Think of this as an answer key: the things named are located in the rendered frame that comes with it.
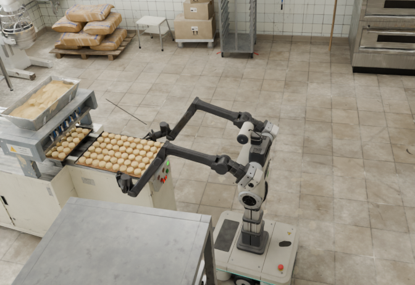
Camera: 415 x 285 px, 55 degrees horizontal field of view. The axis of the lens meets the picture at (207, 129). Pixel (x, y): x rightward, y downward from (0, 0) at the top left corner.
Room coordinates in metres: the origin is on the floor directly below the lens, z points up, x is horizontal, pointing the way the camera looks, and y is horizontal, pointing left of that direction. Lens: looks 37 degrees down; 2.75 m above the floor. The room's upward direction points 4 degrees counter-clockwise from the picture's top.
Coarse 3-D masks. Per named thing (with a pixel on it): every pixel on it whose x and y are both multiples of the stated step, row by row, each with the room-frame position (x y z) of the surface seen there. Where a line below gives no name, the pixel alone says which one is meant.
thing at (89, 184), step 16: (80, 176) 2.24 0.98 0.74; (96, 176) 2.18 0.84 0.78; (112, 176) 2.13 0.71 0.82; (80, 192) 2.26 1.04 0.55; (96, 192) 2.20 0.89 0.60; (112, 192) 2.14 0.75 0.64; (144, 192) 2.04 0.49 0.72; (160, 192) 2.13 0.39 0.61; (160, 208) 2.10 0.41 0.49; (176, 208) 2.33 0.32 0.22
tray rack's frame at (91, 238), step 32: (64, 224) 0.83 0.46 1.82; (96, 224) 0.82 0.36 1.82; (128, 224) 0.81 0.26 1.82; (160, 224) 0.80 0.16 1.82; (192, 224) 0.79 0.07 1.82; (32, 256) 0.72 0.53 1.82; (64, 256) 0.71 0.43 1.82; (96, 256) 0.70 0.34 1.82; (128, 256) 0.69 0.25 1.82; (160, 256) 0.68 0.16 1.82; (192, 256) 0.68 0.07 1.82
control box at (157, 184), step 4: (164, 160) 2.24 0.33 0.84; (168, 160) 2.25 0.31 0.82; (164, 164) 2.20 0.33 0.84; (160, 168) 2.15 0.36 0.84; (164, 168) 2.19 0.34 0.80; (168, 168) 2.24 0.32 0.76; (156, 172) 2.12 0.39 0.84; (160, 172) 2.12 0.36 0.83; (164, 172) 2.18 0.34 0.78; (168, 172) 2.23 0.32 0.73; (156, 176) 2.07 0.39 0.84; (160, 176) 2.11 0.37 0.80; (164, 176) 2.17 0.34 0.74; (156, 180) 2.06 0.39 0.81; (160, 180) 2.10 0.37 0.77; (164, 180) 2.16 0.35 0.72; (156, 184) 2.06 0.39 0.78; (160, 184) 2.10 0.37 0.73; (156, 188) 2.06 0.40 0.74; (160, 188) 2.09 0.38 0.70
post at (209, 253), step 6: (204, 216) 0.82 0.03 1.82; (210, 216) 0.82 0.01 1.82; (204, 222) 0.79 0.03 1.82; (210, 222) 0.80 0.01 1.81; (210, 228) 0.79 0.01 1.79; (210, 234) 0.79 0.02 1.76; (210, 240) 0.79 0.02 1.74; (210, 246) 0.79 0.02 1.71; (204, 252) 0.80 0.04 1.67; (210, 252) 0.79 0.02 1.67; (204, 258) 0.80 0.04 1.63; (210, 258) 0.79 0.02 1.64; (210, 264) 0.79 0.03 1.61; (210, 270) 0.79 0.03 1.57; (210, 276) 0.79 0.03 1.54; (216, 276) 0.81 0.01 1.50; (210, 282) 0.79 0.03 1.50; (216, 282) 0.81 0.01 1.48
